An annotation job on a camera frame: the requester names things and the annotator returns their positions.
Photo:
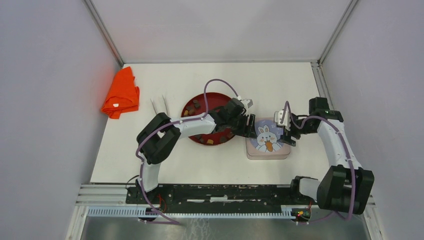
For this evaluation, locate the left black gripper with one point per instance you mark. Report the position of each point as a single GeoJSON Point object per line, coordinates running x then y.
{"type": "Point", "coordinates": [247, 131]}

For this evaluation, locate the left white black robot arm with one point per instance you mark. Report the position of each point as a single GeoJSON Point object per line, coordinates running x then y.
{"type": "Point", "coordinates": [157, 140]}

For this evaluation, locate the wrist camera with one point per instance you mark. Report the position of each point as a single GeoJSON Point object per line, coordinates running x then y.
{"type": "Point", "coordinates": [247, 103]}
{"type": "Point", "coordinates": [282, 119]}

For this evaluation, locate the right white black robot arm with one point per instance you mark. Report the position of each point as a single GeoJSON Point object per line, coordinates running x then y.
{"type": "Point", "coordinates": [346, 186]}

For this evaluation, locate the pink tin box with dividers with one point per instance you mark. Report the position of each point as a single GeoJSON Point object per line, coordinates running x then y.
{"type": "Point", "coordinates": [267, 155]}

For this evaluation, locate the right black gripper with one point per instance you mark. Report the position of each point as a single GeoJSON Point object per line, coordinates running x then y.
{"type": "Point", "coordinates": [286, 137]}

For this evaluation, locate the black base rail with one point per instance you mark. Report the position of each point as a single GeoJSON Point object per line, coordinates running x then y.
{"type": "Point", "coordinates": [219, 198]}

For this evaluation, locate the dark round chocolate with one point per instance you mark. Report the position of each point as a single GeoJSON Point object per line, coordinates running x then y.
{"type": "Point", "coordinates": [223, 139]}

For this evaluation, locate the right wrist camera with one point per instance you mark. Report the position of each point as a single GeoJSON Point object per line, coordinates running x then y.
{"type": "Point", "coordinates": [282, 119]}

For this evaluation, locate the orange folded cloth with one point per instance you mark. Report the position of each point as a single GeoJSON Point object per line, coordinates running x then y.
{"type": "Point", "coordinates": [123, 95]}

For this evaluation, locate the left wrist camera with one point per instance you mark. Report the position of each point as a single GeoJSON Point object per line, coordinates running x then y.
{"type": "Point", "coordinates": [247, 103]}

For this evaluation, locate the silver serving tongs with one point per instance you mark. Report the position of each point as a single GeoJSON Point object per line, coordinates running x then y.
{"type": "Point", "coordinates": [160, 105]}

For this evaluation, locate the silver tin lid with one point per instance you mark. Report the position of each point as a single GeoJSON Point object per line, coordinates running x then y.
{"type": "Point", "coordinates": [268, 135]}

